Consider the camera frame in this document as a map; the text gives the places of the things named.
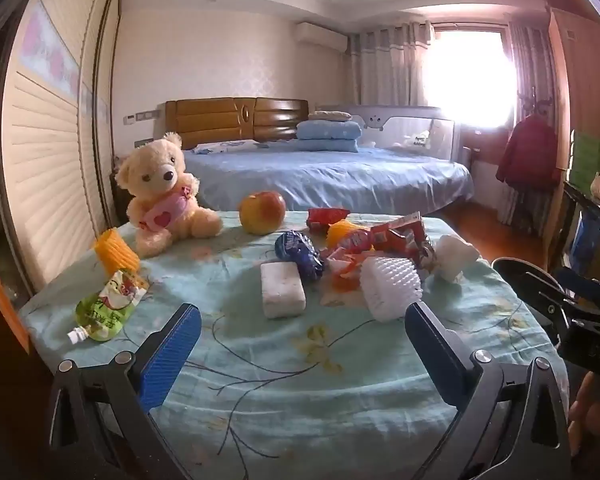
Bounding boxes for white air conditioner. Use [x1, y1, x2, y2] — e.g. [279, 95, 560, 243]
[295, 21, 348, 52]

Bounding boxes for bed with blue sheet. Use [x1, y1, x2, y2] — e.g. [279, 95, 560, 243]
[180, 140, 476, 216]

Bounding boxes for orange foam fruit net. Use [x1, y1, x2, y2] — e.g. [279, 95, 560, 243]
[326, 220, 371, 251]

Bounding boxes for white foam block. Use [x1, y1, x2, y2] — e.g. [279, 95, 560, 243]
[260, 261, 307, 319]

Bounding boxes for cream sliding door wardrobe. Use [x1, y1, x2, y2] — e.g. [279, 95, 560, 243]
[0, 0, 123, 296]

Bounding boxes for cream teddy bear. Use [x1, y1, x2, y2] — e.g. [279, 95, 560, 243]
[116, 132, 224, 259]

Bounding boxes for small printed pillow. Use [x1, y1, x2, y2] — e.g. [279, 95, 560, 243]
[192, 141, 261, 155]

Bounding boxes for bright window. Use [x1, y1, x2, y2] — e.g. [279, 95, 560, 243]
[425, 30, 513, 131]

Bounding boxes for green juice pouch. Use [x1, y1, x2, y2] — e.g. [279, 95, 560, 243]
[67, 269, 150, 345]

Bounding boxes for dark wooden nightstand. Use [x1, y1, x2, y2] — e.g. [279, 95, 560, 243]
[110, 170, 131, 221]

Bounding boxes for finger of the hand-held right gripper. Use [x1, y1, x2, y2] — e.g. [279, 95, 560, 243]
[492, 257, 576, 306]
[527, 285, 573, 348]

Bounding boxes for grey bed guard rail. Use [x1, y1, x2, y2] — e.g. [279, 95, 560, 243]
[315, 105, 458, 161]

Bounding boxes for brown wooden headboard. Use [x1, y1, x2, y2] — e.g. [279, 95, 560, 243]
[165, 97, 310, 151]

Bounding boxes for wooden coat rack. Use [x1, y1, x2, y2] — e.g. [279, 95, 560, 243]
[515, 85, 556, 226]

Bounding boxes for pink bottle-shaped pouch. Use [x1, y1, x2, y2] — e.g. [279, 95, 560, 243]
[337, 230, 375, 255]

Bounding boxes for folded blue quilt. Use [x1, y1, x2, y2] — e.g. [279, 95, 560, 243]
[296, 120, 363, 153]

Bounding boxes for red coat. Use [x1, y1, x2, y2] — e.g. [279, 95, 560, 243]
[495, 115, 561, 191]

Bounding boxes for blue bottle-shaped pouch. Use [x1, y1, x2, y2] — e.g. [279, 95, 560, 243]
[274, 230, 326, 279]

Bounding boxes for green boxes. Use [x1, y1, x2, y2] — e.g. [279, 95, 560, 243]
[570, 130, 600, 196]

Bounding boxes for grey patterned curtain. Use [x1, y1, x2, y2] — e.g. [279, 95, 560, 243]
[347, 22, 433, 108]
[507, 22, 553, 126]

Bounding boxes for tall brown wooden cabinet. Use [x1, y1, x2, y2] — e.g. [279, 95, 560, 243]
[545, 0, 600, 171]

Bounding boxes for red yellow apple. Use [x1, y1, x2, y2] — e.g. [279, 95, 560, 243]
[238, 191, 287, 236]

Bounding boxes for white foam fruit net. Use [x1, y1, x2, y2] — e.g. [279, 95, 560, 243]
[360, 256, 424, 323]

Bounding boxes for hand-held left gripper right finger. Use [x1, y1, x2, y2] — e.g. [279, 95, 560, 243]
[404, 301, 573, 480]

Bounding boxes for red white milk carton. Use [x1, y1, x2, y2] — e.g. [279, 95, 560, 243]
[370, 211, 433, 267]

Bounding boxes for person's right hand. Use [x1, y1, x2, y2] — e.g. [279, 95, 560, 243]
[567, 370, 600, 466]

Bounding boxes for red snack wrapper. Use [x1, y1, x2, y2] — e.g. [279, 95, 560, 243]
[306, 207, 352, 233]

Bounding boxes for orange red snack bag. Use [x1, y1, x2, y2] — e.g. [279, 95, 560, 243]
[325, 251, 376, 293]

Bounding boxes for white tissue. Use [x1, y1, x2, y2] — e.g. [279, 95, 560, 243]
[432, 234, 481, 282]

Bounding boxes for light green floral tablecloth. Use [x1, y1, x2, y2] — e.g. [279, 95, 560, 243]
[17, 208, 571, 480]

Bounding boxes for wall switch panel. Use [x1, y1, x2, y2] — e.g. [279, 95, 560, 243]
[124, 109, 160, 126]

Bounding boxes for black glass cabinet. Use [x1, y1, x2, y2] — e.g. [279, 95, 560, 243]
[560, 180, 600, 281]

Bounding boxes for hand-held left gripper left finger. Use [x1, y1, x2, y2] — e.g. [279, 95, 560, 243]
[47, 302, 203, 480]

